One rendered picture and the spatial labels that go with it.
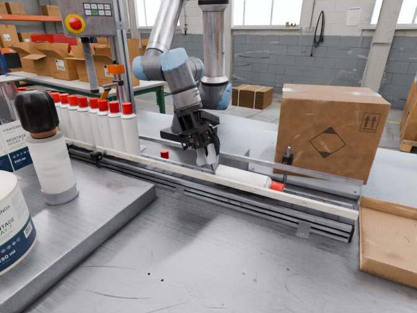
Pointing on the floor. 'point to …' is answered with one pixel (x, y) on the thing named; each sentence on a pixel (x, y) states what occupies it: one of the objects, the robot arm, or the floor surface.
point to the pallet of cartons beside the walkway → (409, 121)
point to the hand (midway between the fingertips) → (213, 166)
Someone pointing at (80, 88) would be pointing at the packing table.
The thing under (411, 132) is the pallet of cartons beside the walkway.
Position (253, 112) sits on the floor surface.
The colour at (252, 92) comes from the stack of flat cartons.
